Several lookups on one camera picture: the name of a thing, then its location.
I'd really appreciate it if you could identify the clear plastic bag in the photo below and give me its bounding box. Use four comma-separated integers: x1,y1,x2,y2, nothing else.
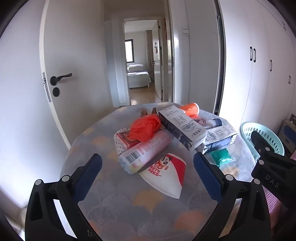
203,148,255,181

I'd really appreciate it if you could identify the white wardrobe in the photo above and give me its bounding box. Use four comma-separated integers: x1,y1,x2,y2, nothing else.
219,0,296,149

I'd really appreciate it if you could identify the white red paper bag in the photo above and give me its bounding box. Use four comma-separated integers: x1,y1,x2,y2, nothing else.
139,153,187,199

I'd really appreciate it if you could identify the white room door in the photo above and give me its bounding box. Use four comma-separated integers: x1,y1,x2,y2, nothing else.
39,0,116,150

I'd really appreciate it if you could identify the black door handle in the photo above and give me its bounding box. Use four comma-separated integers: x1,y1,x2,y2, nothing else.
50,73,73,85

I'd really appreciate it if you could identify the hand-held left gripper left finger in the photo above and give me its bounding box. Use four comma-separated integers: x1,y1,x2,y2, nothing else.
24,153,103,241

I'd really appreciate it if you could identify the orange plastic bag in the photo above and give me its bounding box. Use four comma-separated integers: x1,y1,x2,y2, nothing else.
128,115,162,142

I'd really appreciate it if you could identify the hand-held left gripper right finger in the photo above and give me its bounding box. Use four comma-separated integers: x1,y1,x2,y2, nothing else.
193,152,272,241

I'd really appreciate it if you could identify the teal plastic basket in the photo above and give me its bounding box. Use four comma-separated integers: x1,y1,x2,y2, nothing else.
239,122,285,163

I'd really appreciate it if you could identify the white bed with bedding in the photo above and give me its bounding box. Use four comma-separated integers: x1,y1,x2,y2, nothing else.
127,64,152,89

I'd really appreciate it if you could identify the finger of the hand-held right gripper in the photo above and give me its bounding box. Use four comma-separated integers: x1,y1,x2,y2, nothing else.
251,130,288,163

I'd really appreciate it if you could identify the white dotted packet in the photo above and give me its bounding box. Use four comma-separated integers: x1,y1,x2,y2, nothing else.
114,136,130,156

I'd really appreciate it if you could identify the red white polka-dot box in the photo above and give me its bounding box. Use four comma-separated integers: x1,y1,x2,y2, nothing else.
116,129,142,150

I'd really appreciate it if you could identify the small bottle with blue cap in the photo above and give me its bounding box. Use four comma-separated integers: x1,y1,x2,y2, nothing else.
191,117,224,130

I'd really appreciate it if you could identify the brown patterned packet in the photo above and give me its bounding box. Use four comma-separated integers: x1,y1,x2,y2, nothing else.
140,108,159,118

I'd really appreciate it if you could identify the white hallway door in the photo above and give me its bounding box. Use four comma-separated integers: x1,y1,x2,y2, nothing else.
153,20,163,100

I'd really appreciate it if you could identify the small white blue carton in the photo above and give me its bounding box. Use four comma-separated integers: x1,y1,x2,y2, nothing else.
201,125,238,155

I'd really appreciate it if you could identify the large white blue carton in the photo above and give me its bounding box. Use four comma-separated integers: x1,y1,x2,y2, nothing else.
158,106,208,151

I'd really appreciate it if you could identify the orange cup with white lid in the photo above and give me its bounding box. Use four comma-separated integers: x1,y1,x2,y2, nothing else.
179,103,200,118

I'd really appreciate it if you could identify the clear pack of cotton pads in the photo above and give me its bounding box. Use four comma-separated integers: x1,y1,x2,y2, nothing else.
118,131,174,175

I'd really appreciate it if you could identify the green packet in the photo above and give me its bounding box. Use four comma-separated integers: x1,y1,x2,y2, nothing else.
209,148,233,166

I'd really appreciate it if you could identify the dark framed window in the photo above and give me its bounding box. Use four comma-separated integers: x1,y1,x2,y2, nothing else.
125,39,134,63

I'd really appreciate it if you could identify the beige curtain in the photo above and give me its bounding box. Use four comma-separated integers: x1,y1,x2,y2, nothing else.
146,30,154,78

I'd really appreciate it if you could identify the cream nightstand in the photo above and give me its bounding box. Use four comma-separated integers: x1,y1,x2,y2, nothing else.
277,119,296,153

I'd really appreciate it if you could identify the white door frame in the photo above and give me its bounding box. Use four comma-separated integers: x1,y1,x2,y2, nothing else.
213,0,227,116

